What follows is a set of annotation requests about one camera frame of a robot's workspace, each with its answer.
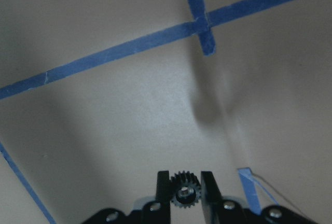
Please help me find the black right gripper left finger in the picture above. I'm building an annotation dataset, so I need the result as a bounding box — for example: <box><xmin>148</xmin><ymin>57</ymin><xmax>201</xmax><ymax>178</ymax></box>
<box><xmin>141</xmin><ymin>171</ymin><xmax>171</xmax><ymax>224</ymax></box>

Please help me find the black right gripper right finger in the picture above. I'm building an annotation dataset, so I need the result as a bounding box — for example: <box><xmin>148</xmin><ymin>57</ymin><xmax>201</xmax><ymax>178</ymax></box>
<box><xmin>201</xmin><ymin>171</ymin><xmax>246</xmax><ymax>223</ymax></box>

